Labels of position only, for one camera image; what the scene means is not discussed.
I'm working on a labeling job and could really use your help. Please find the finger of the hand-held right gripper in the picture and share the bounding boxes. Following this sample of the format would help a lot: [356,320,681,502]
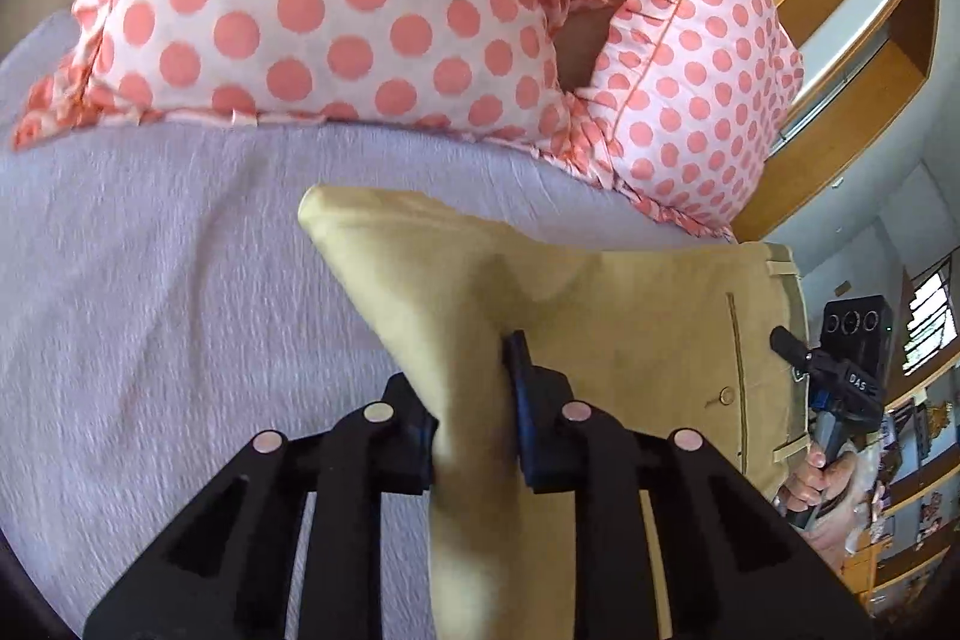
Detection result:
[770,326,817,380]

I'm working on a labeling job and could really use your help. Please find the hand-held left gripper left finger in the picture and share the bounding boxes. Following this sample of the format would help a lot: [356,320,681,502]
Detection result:
[82,374,438,640]

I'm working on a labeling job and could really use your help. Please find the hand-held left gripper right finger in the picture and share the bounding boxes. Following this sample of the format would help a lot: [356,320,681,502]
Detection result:
[501,330,880,640]

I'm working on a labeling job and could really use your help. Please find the khaki pants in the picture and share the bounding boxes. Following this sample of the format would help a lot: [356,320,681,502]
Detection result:
[298,183,812,640]

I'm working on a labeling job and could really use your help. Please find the person's right hand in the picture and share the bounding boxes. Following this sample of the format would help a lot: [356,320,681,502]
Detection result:
[775,441,887,540]

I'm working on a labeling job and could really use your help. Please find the window with grille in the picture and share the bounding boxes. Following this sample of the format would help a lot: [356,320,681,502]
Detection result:
[902,265,960,380]

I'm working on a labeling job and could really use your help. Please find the wooden shelf unit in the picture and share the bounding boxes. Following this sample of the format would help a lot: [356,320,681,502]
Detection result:
[840,377,960,615]

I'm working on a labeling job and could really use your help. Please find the small polka dot pillow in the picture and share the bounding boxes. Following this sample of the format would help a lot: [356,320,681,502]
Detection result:
[559,0,805,242]

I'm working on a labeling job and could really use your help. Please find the lavender bed sheet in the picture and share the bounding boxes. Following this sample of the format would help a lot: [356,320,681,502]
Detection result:
[0,6,740,633]

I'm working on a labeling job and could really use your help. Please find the wooden headboard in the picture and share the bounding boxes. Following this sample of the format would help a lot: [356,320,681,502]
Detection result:
[731,0,943,244]

